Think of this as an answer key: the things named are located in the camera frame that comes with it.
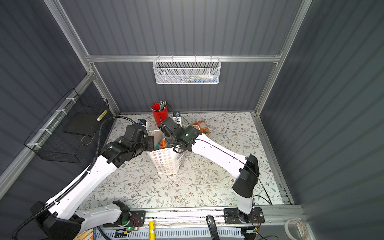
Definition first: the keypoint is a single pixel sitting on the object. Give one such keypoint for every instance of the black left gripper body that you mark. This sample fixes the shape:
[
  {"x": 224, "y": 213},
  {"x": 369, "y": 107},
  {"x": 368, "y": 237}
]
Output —
[{"x": 147, "y": 145}]

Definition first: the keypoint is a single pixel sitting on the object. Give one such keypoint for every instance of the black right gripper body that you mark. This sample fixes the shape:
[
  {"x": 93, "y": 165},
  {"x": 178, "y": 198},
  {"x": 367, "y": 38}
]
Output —
[{"x": 169, "y": 141}]

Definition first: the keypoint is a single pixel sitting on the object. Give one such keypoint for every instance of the orange yellow Fox's packet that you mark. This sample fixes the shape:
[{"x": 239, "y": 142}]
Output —
[{"x": 163, "y": 144}]

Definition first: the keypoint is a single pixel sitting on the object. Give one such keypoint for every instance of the orange snack packet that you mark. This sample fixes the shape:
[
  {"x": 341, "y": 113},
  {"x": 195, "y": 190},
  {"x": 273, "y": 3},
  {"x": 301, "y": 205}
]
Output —
[{"x": 202, "y": 126}]

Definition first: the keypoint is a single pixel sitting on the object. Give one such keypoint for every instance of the white printed paper bag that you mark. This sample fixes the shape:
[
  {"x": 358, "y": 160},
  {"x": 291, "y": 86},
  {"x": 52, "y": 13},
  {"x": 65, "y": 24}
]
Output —
[{"x": 166, "y": 161}]

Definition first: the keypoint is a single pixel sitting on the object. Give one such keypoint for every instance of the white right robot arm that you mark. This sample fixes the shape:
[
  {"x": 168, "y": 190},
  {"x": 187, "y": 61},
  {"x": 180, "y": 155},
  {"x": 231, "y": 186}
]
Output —
[{"x": 245, "y": 170}]

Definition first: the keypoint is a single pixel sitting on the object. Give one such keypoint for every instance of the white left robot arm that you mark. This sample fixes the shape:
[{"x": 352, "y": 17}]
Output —
[{"x": 59, "y": 217}]

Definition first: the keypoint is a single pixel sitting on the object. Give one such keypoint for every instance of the red pen cup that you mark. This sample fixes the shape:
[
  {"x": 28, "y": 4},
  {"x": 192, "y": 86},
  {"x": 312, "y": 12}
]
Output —
[{"x": 160, "y": 116}]

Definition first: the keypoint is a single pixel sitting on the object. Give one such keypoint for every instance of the pens in cup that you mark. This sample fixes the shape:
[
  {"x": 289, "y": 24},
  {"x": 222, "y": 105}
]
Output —
[{"x": 159, "y": 106}]

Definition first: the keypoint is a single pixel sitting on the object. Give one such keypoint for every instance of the yellow marker in basket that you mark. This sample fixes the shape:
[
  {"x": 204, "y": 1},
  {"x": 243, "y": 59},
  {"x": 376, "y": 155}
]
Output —
[{"x": 101, "y": 115}]

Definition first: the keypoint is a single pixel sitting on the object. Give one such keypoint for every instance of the white tape roll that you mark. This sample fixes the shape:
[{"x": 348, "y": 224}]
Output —
[{"x": 296, "y": 230}]

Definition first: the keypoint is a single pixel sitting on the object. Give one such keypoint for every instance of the black wire basket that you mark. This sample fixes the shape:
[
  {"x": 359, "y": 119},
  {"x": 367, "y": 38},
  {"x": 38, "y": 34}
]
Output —
[{"x": 71, "y": 131}]

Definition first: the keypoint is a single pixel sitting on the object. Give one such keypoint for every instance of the white wire mesh basket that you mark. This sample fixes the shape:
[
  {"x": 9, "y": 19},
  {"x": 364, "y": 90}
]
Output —
[{"x": 187, "y": 73}]

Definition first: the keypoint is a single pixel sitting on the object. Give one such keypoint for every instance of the black handle tool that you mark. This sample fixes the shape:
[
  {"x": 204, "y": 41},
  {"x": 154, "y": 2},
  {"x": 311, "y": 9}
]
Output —
[{"x": 212, "y": 227}]

